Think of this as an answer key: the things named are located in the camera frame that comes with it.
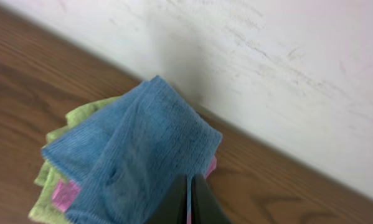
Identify green folded cloth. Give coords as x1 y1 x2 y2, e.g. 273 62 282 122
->
28 97 118 224

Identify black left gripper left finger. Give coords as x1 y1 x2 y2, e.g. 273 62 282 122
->
145 175 187 224

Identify purple folded cloth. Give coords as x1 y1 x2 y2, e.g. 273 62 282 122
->
52 156 217 224

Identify blue microfibre cloth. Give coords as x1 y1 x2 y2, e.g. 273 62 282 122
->
42 77 222 223

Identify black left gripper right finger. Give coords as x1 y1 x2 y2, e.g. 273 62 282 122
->
191 174 232 224

